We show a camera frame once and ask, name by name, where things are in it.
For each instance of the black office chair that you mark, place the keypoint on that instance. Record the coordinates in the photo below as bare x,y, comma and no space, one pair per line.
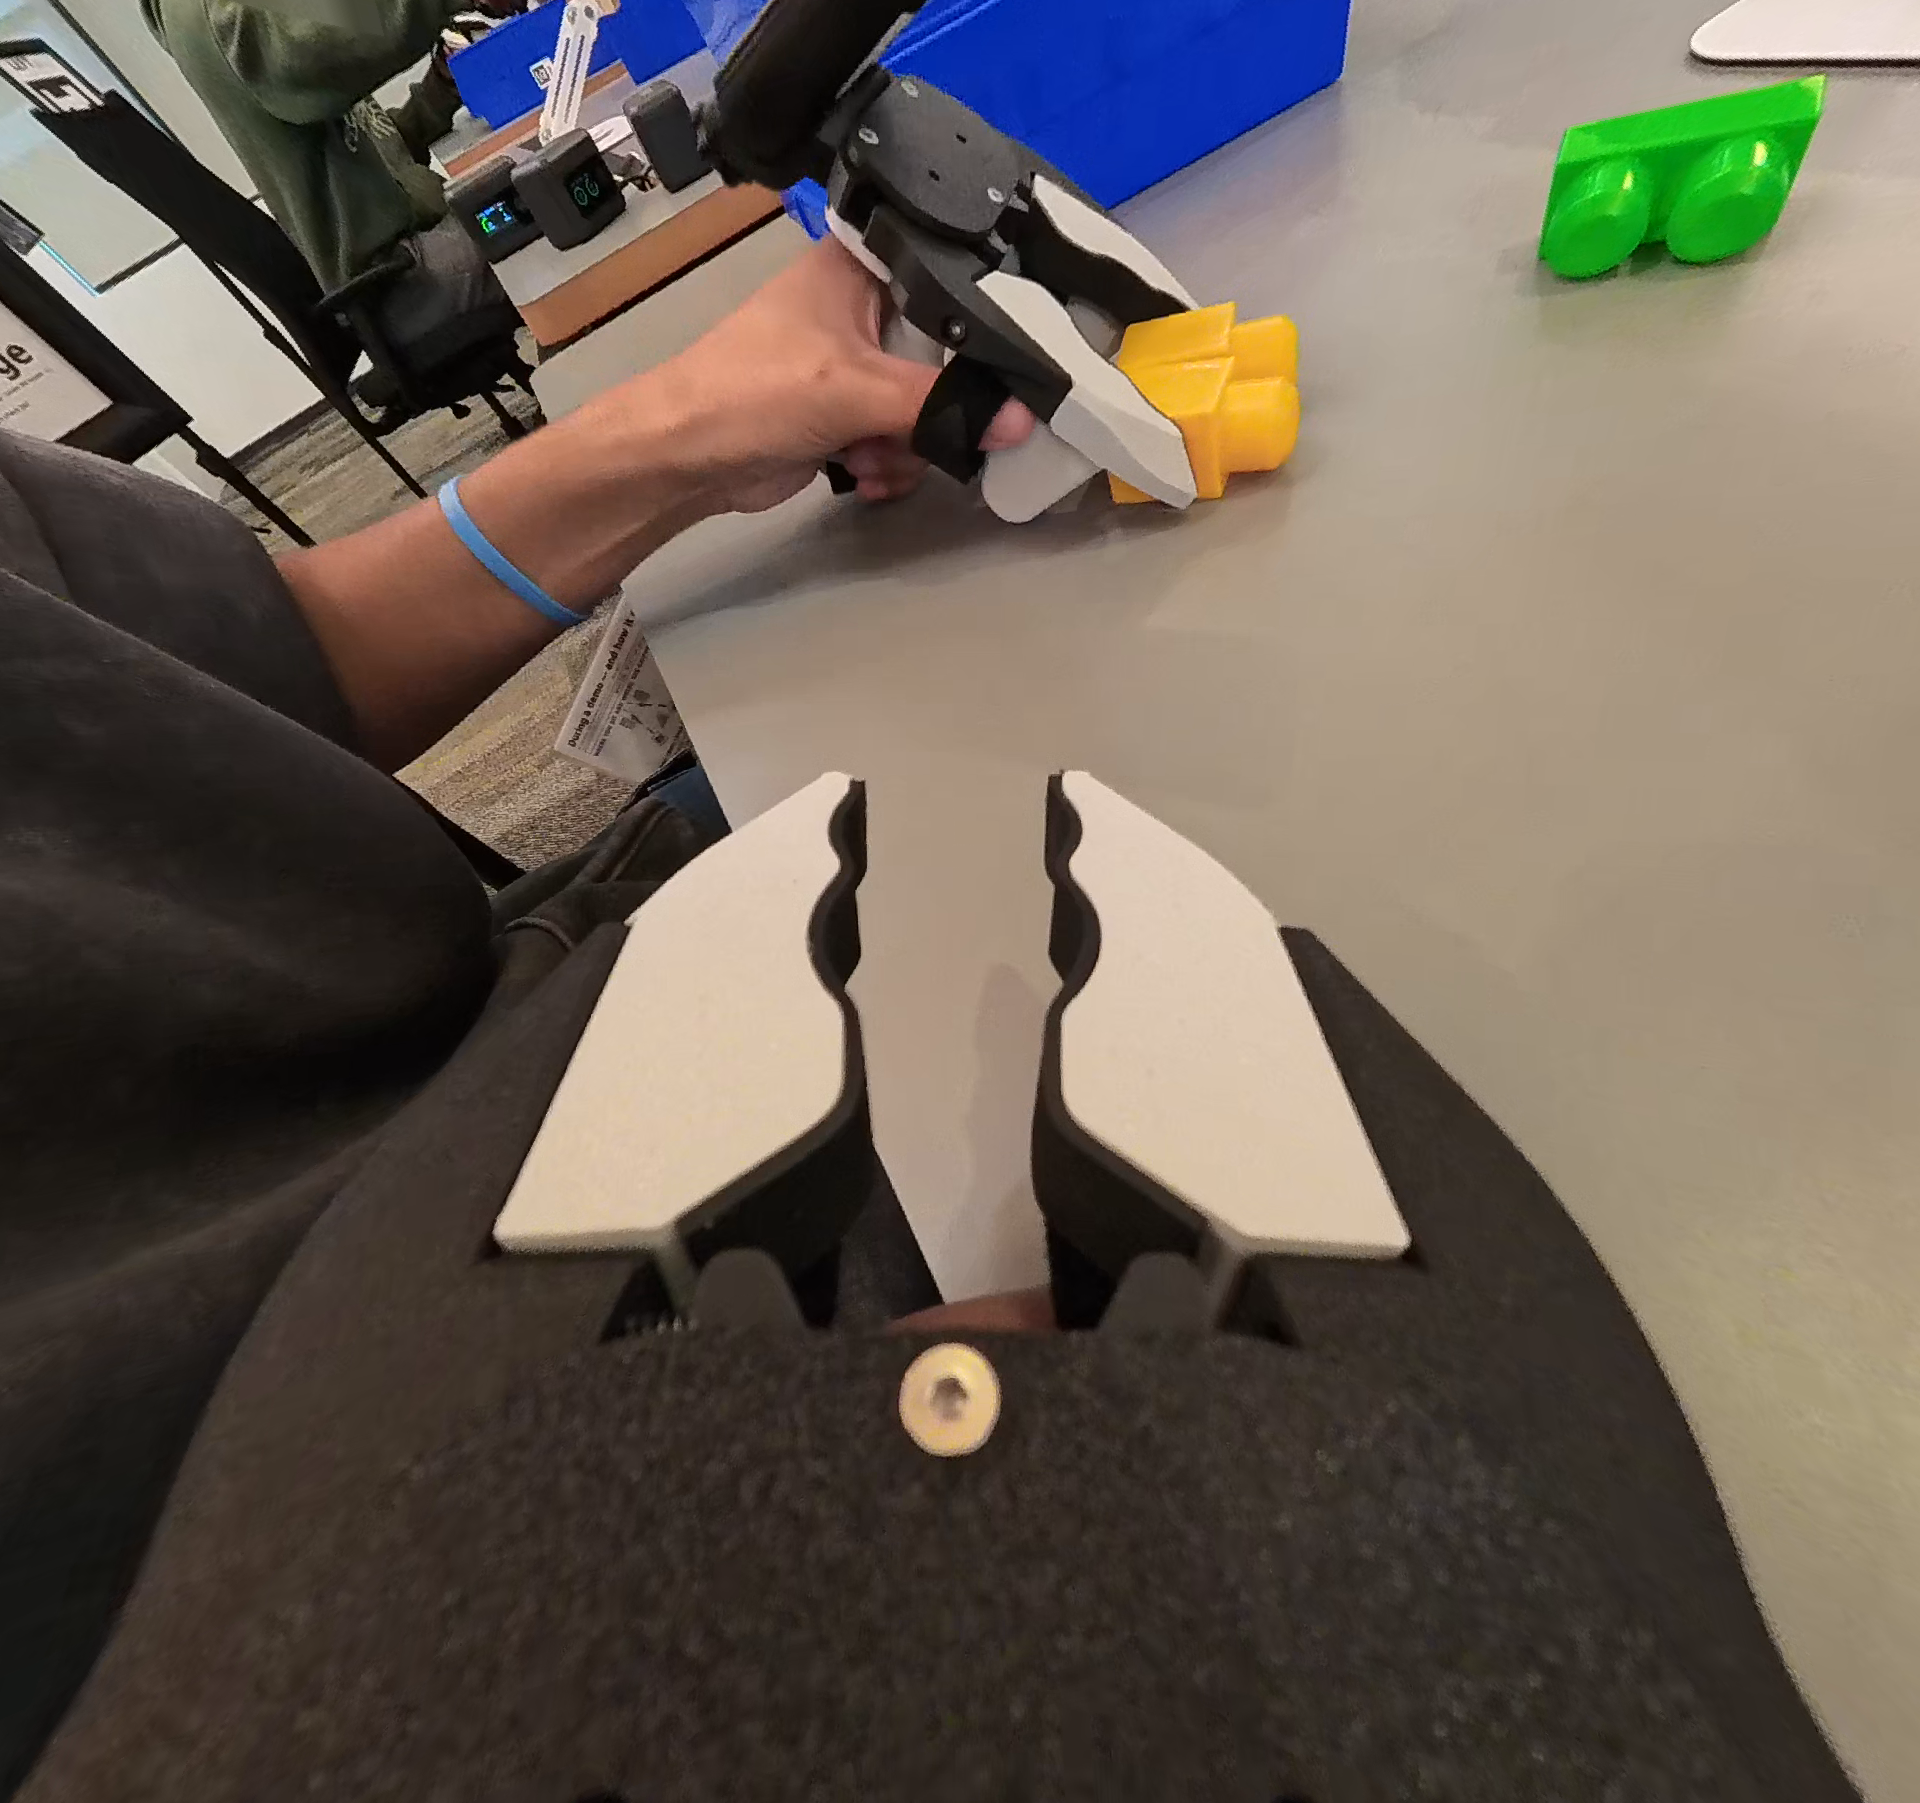
361,334

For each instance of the person's left hand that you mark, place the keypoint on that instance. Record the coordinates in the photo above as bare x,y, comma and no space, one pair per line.
794,393

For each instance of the blue plastic bin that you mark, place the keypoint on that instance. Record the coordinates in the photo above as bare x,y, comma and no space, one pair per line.
1170,49
630,19

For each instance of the blue wristband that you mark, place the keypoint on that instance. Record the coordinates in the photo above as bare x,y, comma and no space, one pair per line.
503,565

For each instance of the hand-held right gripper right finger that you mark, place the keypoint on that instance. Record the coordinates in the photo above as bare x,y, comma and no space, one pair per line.
1201,1068

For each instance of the green two-stud block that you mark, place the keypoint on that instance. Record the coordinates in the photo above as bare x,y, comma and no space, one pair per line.
1679,192

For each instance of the printed paper sheet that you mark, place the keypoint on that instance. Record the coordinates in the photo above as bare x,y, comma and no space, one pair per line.
608,693

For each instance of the person's dark sweatshirt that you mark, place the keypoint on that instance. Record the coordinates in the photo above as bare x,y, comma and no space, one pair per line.
196,1083

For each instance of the person's left forearm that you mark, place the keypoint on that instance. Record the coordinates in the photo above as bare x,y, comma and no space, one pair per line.
481,589

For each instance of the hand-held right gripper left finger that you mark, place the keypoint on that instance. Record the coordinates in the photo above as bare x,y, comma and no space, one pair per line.
705,1068

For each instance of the black framed sign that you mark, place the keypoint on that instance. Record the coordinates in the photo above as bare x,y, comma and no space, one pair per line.
44,365

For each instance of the grey desk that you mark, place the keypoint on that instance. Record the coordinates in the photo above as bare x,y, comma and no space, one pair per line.
1351,710

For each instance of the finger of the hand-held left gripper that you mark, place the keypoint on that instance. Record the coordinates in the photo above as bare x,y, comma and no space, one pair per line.
1110,423
1102,251

